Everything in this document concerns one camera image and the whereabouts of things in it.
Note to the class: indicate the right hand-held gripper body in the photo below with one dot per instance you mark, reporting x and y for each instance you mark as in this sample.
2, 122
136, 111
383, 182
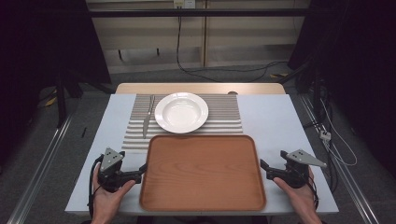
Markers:
295, 171

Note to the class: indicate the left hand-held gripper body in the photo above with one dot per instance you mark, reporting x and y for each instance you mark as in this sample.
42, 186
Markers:
109, 174

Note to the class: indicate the person's left hand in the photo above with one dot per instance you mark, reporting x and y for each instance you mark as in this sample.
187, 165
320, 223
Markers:
107, 200

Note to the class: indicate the person's right hand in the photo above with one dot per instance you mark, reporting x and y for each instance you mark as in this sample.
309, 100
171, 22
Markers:
299, 199

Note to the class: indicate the white power strip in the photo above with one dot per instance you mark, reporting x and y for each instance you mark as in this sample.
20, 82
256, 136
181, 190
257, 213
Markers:
325, 135

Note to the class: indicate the small black floor object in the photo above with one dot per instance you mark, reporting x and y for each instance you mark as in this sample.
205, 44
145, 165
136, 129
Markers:
83, 132

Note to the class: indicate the brown wooden tray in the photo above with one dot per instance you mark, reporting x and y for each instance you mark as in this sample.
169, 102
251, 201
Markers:
202, 174

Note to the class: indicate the white deep plate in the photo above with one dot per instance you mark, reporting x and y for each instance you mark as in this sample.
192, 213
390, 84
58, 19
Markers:
181, 112

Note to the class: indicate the striped grey placemat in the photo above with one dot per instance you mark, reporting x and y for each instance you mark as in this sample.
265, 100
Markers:
224, 112

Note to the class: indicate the black metal stand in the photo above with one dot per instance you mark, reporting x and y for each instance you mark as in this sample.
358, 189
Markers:
61, 99

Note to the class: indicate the yellow floor tape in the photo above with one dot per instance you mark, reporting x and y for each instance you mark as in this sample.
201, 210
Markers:
279, 75
51, 99

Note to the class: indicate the black curtain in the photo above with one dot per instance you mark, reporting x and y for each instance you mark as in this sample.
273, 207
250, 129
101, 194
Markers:
358, 62
40, 40

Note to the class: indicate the black horizontal bar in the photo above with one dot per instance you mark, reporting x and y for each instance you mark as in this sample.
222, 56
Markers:
199, 12

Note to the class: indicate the metal floor rail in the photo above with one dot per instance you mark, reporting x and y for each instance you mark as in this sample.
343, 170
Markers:
345, 174
40, 168

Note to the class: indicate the white wall socket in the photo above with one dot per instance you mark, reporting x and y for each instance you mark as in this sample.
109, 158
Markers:
184, 3

